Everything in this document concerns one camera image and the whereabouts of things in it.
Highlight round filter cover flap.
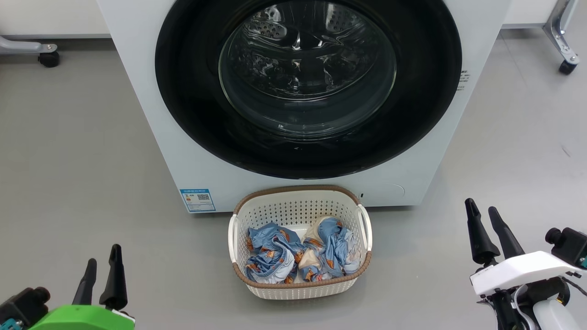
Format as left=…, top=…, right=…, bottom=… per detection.
left=360, top=183, right=405, bottom=200

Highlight black cable with teal plug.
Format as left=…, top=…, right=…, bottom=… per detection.
left=562, top=257, right=587, bottom=297

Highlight blue patterned clothes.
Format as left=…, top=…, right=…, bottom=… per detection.
left=296, top=216, right=364, bottom=282

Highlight blue white energy label sticker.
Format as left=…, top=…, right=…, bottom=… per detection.
left=180, top=188, right=216, bottom=213

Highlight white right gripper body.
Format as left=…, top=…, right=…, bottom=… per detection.
left=470, top=251, right=583, bottom=330

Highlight metal furniture leg with caster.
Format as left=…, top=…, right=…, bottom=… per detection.
left=0, top=36, right=60, bottom=68
left=543, top=0, right=581, bottom=75

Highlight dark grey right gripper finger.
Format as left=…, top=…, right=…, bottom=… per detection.
left=465, top=198, right=501, bottom=265
left=488, top=206, right=526, bottom=259

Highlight cream perforated basket brown rim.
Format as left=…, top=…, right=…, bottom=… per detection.
left=228, top=185, right=373, bottom=300

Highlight washing machine door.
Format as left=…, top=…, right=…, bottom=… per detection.
left=155, top=0, right=462, bottom=180

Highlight stainless steel washing machine drum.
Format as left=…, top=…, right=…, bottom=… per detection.
left=219, top=0, right=397, bottom=138

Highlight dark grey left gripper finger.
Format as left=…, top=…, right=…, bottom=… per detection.
left=100, top=244, right=128, bottom=310
left=72, top=258, right=98, bottom=306

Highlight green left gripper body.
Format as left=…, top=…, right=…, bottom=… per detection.
left=28, top=305, right=136, bottom=330

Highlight white front-load washing machine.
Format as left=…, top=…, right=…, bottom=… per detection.
left=96, top=0, right=512, bottom=214

